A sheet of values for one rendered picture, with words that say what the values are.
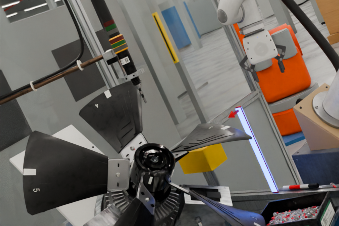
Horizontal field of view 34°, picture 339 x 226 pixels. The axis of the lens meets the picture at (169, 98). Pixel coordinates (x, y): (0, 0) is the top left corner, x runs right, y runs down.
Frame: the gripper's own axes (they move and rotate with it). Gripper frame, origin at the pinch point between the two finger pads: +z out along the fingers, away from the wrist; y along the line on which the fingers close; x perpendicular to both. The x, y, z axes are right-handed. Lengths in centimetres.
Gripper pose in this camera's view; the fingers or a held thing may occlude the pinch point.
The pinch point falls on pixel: (269, 74)
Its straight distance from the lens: 194.7
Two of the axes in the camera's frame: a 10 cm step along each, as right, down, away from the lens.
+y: 9.3, -3.6, -0.5
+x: 0.3, -0.7, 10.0
